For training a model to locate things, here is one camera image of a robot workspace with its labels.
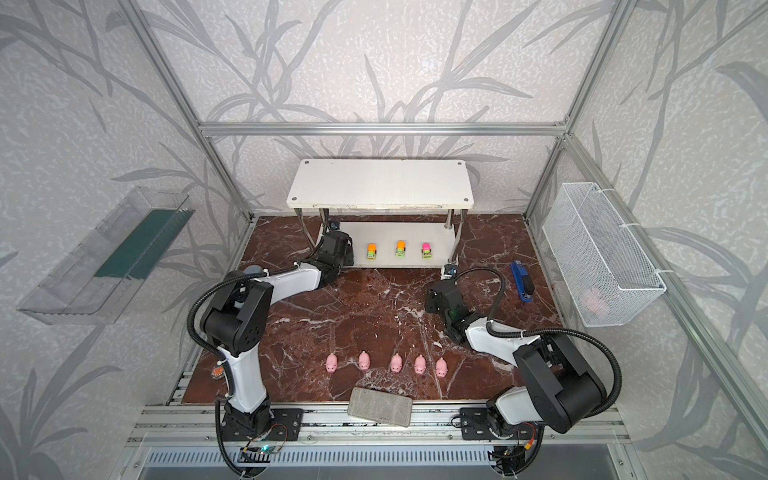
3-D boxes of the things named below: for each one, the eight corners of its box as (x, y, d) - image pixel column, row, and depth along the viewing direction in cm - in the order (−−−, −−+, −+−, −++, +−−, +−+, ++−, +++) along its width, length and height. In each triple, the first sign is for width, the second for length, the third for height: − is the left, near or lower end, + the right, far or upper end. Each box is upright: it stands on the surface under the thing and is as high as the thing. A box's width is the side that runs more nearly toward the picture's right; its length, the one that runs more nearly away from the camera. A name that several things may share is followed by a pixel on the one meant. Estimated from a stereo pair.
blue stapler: (517, 302, 98) (522, 294, 95) (508, 268, 107) (512, 259, 103) (532, 302, 98) (537, 294, 95) (521, 268, 107) (526, 259, 103)
